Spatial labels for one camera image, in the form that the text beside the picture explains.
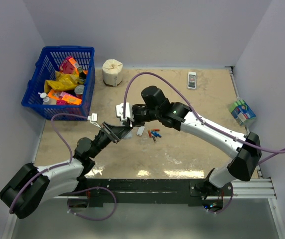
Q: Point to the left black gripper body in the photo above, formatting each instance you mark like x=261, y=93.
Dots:
x=106, y=131

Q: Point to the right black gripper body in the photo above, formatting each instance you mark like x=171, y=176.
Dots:
x=141, y=115

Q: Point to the white battery cover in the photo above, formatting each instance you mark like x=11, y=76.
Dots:
x=140, y=131

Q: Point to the long white remote control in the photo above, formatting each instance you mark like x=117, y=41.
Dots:
x=128, y=136

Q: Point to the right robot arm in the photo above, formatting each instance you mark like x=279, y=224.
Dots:
x=241, y=149

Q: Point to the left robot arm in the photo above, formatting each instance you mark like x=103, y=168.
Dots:
x=32, y=185

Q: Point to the small white remote control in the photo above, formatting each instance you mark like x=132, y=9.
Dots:
x=192, y=80

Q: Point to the red tin can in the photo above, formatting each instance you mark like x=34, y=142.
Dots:
x=79, y=90

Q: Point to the wrapped toilet paper roll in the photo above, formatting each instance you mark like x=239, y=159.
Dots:
x=112, y=71

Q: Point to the orange pink snack pack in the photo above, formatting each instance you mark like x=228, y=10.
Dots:
x=61, y=95

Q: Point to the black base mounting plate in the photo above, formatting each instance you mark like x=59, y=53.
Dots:
x=190, y=192

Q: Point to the yellow snack bag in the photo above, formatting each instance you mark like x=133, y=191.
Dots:
x=62, y=82

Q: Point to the white small bottle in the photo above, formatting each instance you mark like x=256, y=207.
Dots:
x=46, y=100

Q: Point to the pink snack box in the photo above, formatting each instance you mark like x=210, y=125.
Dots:
x=69, y=66

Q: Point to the blue plastic basket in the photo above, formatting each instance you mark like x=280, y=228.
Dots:
x=50, y=59

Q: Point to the green blue sponge pack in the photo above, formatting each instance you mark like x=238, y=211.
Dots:
x=241, y=112

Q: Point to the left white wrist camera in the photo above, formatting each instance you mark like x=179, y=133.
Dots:
x=93, y=119

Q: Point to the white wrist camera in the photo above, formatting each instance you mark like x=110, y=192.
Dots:
x=124, y=112
x=93, y=119

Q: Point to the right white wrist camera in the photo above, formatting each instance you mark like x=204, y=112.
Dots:
x=124, y=112

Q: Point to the aluminium frame rail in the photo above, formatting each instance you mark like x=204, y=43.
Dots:
x=261, y=189

